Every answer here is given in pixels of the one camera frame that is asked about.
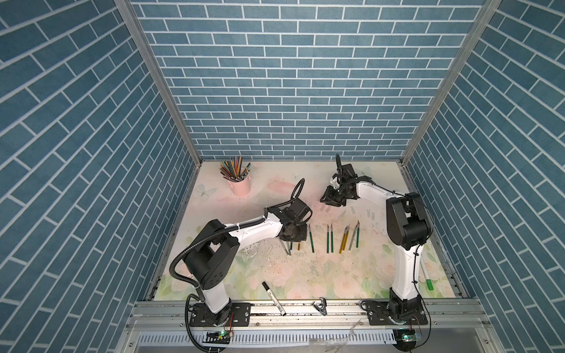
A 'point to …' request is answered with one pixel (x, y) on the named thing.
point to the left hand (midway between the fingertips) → (308, 238)
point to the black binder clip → (322, 307)
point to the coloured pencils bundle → (231, 170)
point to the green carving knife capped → (327, 239)
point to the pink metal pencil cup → (241, 188)
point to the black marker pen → (274, 299)
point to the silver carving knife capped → (353, 235)
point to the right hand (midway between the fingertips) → (323, 201)
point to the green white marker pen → (428, 280)
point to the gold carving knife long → (299, 245)
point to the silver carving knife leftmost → (286, 245)
